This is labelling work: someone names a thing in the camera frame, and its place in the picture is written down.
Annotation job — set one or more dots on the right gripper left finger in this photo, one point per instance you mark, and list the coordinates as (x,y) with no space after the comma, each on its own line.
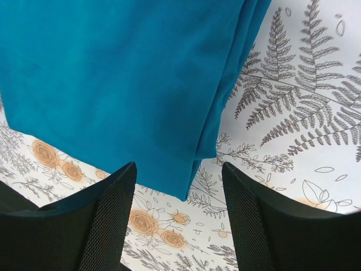
(84,231)

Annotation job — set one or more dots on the blue t shirt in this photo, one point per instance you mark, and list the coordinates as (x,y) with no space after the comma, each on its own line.
(109,82)

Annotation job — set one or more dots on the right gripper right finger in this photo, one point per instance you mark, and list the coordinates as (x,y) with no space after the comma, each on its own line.
(273,232)

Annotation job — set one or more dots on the floral patterned table mat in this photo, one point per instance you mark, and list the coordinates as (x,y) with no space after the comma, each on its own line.
(291,123)

